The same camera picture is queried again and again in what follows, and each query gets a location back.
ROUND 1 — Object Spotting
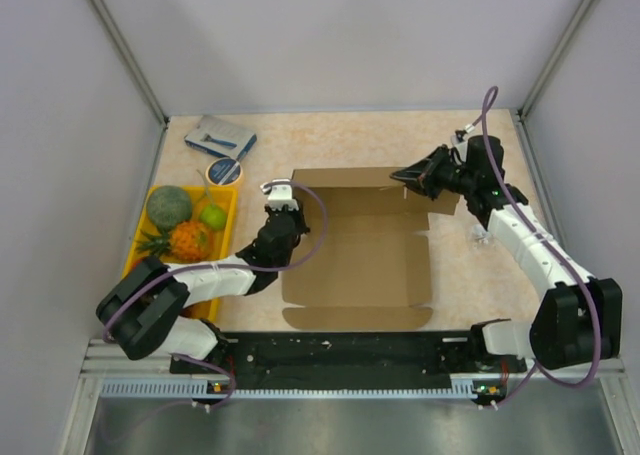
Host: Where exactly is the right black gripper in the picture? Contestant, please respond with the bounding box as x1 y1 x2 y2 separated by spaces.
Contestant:
390 144 476 201

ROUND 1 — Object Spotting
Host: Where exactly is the brown cardboard box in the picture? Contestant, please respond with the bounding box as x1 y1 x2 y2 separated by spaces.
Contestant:
280 167 459 332

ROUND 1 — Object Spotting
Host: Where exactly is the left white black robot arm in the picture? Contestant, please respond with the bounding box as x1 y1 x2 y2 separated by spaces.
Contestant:
96 199 309 372

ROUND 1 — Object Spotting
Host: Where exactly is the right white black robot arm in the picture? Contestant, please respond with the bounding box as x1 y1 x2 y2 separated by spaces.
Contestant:
390 135 622 371

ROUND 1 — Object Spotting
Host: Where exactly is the blue razor package box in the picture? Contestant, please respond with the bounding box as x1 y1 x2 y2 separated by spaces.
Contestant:
184 115 257 161

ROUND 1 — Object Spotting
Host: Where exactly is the green apple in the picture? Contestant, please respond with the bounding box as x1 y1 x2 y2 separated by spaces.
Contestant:
199 204 227 231

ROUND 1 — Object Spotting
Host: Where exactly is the clear plastic wrapper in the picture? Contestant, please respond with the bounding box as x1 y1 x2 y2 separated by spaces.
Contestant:
470 224 494 246

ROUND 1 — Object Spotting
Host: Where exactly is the blue tape roll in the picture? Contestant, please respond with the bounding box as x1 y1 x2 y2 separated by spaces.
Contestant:
205 157 244 187

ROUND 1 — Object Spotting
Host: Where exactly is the yellow plastic tray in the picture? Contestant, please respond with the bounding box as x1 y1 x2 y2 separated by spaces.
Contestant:
121 184 239 322

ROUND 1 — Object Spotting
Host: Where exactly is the orange toy pineapple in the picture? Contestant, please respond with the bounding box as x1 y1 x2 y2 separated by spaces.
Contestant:
136 221 215 262

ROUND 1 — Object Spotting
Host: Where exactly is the green cantaloupe melon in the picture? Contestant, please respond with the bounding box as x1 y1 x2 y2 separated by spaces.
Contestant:
146 185 193 230

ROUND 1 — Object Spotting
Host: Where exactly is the red apple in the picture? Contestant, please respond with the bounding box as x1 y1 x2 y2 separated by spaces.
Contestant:
130 257 147 271

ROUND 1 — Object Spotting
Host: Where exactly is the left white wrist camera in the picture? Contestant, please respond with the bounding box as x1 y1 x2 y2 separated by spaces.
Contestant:
260 179 299 211

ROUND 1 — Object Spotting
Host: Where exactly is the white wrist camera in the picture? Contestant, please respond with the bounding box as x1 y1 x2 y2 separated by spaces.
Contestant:
260 179 299 211
451 130 468 164

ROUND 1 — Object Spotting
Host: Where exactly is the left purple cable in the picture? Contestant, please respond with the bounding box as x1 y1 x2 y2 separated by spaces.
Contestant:
101 178 329 409

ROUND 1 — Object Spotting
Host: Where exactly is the purple cable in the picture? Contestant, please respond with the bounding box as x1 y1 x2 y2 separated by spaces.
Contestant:
464 85 602 409
101 178 329 409

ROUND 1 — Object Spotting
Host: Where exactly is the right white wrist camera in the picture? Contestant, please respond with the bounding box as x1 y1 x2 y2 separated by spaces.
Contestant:
451 130 468 164

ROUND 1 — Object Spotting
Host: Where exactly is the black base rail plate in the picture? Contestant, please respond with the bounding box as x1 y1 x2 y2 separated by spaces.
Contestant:
169 330 531 389

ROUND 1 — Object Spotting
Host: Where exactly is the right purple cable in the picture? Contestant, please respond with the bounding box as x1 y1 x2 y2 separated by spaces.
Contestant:
464 85 602 409

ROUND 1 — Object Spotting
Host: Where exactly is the white slotted cable duct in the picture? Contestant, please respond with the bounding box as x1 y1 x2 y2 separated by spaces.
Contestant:
100 378 504 401

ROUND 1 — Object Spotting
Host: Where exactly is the right aluminium frame post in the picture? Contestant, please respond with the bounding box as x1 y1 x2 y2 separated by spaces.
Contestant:
517 0 600 121

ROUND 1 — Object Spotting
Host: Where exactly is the aluminium frame post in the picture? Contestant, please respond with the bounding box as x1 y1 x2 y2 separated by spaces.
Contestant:
86 0 168 127
517 0 600 121

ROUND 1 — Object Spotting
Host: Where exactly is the left aluminium frame post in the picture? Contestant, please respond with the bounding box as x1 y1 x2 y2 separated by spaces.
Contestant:
86 0 168 127

